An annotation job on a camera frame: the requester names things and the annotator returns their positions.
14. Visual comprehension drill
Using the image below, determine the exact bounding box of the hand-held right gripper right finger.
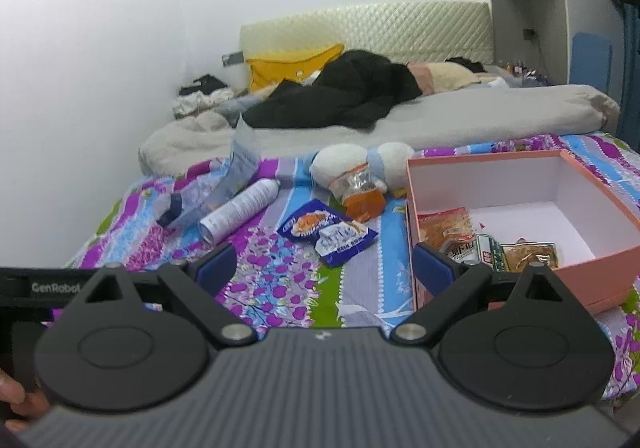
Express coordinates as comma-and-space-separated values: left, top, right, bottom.
390, 243, 568, 345

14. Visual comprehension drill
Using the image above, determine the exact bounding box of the white red label snack packet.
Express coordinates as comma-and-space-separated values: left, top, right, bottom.
442, 238, 481, 269

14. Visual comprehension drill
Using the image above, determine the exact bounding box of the blue snack packet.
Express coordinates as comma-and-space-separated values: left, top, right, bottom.
276, 199, 378, 269

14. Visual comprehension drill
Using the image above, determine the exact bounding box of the row of small bottles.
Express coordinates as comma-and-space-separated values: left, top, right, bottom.
500, 59, 548, 80

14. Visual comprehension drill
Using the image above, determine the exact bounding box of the dark cloth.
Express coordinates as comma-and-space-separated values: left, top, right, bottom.
445, 57, 488, 75

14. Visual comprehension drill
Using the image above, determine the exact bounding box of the clear packet with orange contents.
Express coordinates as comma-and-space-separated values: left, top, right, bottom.
341, 167, 388, 220

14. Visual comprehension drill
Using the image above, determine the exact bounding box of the pink cardboard box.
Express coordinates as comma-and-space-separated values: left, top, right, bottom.
405, 149, 640, 316

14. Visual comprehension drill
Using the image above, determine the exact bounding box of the pile of clothes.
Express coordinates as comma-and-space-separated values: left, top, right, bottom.
172, 74, 236, 119

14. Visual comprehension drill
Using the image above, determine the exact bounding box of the white spray can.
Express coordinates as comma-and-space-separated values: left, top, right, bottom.
198, 178, 281, 246

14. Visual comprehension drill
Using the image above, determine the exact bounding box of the grey duvet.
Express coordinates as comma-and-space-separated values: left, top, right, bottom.
139, 84, 621, 176

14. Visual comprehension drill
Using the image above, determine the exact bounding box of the person's left hand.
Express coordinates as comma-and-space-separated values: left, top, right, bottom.
0, 370, 51, 431

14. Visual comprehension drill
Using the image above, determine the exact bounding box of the cream quilted headboard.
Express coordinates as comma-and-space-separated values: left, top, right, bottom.
239, 1, 493, 94

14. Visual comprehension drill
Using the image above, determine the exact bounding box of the black coat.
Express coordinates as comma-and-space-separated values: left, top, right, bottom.
242, 49, 423, 131

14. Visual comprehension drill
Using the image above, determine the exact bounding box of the light blue clothing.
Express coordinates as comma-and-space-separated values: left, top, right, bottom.
217, 95, 266, 124

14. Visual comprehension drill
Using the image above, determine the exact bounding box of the green label snack packet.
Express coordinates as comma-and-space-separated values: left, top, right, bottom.
475, 234, 563, 274

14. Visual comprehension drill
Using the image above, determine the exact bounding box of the clear plastic bag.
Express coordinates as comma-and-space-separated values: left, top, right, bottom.
157, 113, 263, 229

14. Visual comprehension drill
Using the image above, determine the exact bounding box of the blue curtain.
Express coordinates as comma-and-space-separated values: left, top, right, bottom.
617, 3, 640, 139

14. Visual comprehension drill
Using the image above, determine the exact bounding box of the yellow pillow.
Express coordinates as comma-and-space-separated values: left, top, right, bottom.
247, 44, 346, 94

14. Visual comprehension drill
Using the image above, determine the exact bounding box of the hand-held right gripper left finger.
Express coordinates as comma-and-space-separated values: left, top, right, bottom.
82, 243, 256, 346

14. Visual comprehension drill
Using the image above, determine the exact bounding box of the white plush toy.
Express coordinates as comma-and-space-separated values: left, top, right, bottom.
309, 142, 416, 199

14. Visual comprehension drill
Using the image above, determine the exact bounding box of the beige pillow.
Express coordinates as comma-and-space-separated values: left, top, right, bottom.
407, 62, 488, 94

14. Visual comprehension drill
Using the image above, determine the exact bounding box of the orange clear snack packet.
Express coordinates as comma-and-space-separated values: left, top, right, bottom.
417, 208, 476, 251

